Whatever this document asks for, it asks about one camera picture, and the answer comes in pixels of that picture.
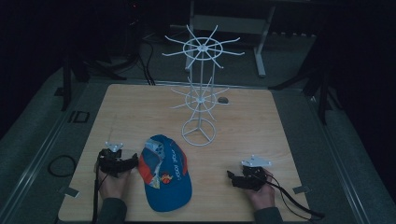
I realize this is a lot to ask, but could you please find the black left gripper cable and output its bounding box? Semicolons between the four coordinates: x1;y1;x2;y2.
91;160;108;224

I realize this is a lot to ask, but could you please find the black background cable bundle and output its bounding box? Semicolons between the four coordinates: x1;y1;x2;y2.
135;36;157;87

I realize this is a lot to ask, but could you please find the black rectangular floor frame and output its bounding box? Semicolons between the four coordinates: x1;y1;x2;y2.
67;110;92;124

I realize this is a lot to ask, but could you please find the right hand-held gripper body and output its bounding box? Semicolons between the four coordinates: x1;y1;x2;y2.
240;154;273;192

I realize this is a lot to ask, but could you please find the person's right hand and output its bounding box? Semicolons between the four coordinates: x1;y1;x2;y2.
244;169;276;213

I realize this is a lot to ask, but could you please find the white metal desk frame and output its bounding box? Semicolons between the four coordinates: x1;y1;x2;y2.
186;0;277;78

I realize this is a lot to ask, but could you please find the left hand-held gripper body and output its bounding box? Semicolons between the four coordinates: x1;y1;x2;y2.
94;141;126;179

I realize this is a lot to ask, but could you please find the black looped floor cable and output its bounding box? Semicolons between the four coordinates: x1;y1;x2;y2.
47;154;78;178

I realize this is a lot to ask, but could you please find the white wire hook rack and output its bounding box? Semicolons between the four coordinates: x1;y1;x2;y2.
162;24;246;147

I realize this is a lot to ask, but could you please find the grey tape strip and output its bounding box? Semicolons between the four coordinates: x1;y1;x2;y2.
63;186;80;199
291;185;312;195

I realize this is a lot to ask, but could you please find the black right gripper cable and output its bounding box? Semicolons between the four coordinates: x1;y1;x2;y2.
264;174;327;221

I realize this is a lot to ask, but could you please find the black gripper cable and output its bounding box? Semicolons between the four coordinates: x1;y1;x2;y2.
264;174;327;221
91;160;108;224

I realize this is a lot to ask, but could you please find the blue printed baseball cap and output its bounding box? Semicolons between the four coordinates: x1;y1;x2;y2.
137;133;193;213

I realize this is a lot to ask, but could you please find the black tripod stand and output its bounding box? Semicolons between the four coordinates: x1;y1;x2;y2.
55;54;128;112
268;60;344;126

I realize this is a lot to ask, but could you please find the person's left hand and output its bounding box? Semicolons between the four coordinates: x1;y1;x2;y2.
98;169;133;201

